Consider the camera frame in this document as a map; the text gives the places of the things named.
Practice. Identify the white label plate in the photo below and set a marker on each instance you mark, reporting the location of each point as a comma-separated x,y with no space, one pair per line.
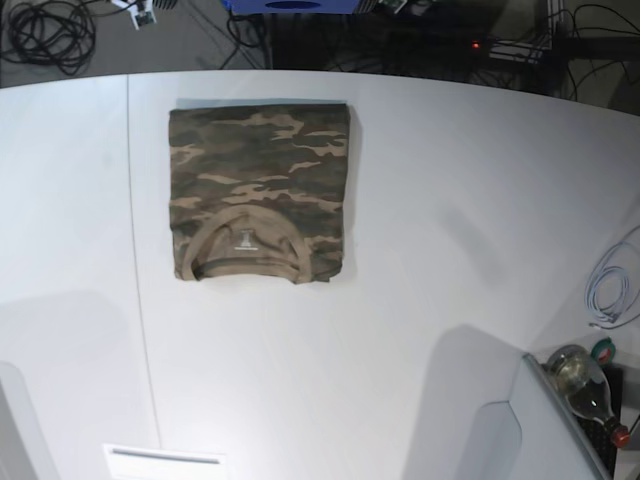
149,464

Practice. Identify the camouflage t-shirt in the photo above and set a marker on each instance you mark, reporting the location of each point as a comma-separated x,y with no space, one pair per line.
259,190

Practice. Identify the green tape roll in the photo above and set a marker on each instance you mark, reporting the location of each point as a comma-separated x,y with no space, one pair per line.
604,351

